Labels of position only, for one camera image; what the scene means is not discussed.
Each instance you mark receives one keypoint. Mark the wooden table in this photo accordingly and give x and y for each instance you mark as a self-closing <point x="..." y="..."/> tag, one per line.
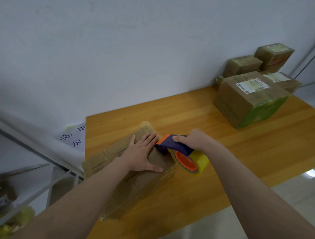
<point x="221" y="162"/>

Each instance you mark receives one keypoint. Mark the small open-flap cardboard box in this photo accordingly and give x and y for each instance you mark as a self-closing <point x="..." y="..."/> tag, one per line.
<point x="243" y="65"/>

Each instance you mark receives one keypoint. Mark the person's right forearm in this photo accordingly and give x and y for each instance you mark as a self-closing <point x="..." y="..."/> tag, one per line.
<point x="266" y="197"/>

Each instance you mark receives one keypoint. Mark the person's left hand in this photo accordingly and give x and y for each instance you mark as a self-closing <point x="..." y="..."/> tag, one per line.
<point x="139" y="155"/>

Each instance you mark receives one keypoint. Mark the white paper wall sign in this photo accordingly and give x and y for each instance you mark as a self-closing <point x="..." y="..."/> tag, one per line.
<point x="73" y="138"/>

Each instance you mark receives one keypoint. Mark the grey metal shelf rack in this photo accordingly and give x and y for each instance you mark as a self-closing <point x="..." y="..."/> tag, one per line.
<point x="34" y="147"/>

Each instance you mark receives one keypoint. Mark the cube red-printed cardboard box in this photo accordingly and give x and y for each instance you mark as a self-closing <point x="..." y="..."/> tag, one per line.
<point x="284" y="81"/>

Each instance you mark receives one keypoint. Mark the large green-printed cardboard box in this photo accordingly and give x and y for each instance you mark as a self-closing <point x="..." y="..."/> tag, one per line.
<point x="248" y="101"/>

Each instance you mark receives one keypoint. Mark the stack of cardboard boxes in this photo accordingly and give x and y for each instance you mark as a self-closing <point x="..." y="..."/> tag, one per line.
<point x="133" y="184"/>

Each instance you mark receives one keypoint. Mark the squat red-printed cardboard box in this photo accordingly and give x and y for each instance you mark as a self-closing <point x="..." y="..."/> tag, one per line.
<point x="274" y="55"/>

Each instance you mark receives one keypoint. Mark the grey metal frame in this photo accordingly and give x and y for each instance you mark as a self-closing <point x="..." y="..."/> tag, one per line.
<point x="305" y="61"/>

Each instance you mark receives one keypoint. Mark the yellow plastic bag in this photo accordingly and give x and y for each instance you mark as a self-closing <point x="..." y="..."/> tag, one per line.
<point x="14" y="221"/>

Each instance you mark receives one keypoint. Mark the person's right hand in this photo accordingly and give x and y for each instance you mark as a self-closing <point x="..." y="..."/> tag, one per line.
<point x="197" y="140"/>

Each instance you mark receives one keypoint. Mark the person's left forearm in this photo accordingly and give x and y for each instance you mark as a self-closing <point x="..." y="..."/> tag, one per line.
<point x="69" y="209"/>

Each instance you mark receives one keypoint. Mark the blue orange tape dispenser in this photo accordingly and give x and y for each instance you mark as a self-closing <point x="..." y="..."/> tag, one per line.
<point x="189" y="157"/>

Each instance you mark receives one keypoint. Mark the box barcode label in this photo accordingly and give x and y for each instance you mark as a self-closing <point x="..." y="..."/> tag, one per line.
<point x="218" y="82"/>

